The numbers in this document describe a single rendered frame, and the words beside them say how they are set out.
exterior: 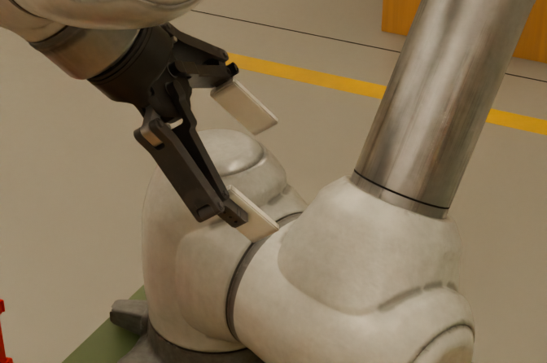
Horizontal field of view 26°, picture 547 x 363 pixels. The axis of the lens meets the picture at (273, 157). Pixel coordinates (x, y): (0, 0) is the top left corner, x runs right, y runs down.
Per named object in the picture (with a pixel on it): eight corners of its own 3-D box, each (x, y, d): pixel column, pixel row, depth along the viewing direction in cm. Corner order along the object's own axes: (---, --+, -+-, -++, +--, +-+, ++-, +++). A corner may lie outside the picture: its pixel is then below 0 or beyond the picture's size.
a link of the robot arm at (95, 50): (109, -63, 97) (157, -17, 101) (30, -10, 101) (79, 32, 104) (98, 8, 91) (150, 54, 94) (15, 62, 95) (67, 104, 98)
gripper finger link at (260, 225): (231, 183, 103) (230, 190, 102) (279, 225, 107) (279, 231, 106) (204, 197, 104) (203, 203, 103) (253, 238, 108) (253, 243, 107)
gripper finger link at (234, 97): (209, 95, 113) (209, 90, 113) (254, 137, 117) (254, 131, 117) (234, 81, 111) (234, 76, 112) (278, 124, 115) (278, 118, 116)
